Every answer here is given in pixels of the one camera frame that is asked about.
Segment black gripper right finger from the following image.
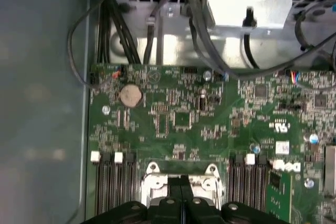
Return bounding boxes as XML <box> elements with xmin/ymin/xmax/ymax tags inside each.
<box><xmin>181</xmin><ymin>177</ymin><xmax>289</xmax><ymax>224</ymax></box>

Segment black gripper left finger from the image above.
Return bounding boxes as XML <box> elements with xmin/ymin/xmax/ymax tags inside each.
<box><xmin>86</xmin><ymin>177</ymin><xmax>182</xmax><ymax>224</ymax></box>

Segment metal socket cover frame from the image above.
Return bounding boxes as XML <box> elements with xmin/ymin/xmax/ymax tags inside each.
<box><xmin>143</xmin><ymin>175</ymin><xmax>224</xmax><ymax>208</ymax></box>

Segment CPU socket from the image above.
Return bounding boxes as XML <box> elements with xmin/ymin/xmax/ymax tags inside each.
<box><xmin>140</xmin><ymin>159</ymin><xmax>225</xmax><ymax>209</ymax></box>

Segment green motherboard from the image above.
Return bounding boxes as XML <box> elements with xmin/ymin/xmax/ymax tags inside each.
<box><xmin>88</xmin><ymin>62</ymin><xmax>336</xmax><ymax>224</ymax></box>

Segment silver coin cell battery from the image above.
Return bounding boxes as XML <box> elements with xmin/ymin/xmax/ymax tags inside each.
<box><xmin>119</xmin><ymin>84</ymin><xmax>144</xmax><ymax>109</ymax></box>

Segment silver finned heat sink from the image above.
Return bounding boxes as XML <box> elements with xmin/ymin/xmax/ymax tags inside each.
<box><xmin>324</xmin><ymin>145</ymin><xmax>336</xmax><ymax>198</ymax></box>

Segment grey metal PC case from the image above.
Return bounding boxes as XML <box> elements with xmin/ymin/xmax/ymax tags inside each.
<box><xmin>0</xmin><ymin>0</ymin><xmax>336</xmax><ymax>224</ymax></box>

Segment black connector red wires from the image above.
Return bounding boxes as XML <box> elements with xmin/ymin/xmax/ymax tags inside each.
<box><xmin>111</xmin><ymin>65</ymin><xmax>125</xmax><ymax>79</ymax></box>

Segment black round cable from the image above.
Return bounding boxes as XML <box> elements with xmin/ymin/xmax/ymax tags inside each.
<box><xmin>243</xmin><ymin>7</ymin><xmax>262</xmax><ymax>69</ymax></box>

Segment black cable bundle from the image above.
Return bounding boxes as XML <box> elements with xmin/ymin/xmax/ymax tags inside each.
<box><xmin>96</xmin><ymin>0</ymin><xmax>142</xmax><ymax>65</ymax></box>

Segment black flat data cable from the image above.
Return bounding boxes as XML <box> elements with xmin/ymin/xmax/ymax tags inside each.
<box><xmin>185</xmin><ymin>0</ymin><xmax>265</xmax><ymax>72</ymax></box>

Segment thin black wire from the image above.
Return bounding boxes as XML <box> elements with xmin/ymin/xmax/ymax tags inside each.
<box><xmin>66</xmin><ymin>0</ymin><xmax>118</xmax><ymax>90</ymax></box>

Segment silver metal bracket plate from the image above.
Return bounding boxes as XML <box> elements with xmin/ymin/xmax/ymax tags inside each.
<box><xmin>206</xmin><ymin>0</ymin><xmax>295</xmax><ymax>30</ymax></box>

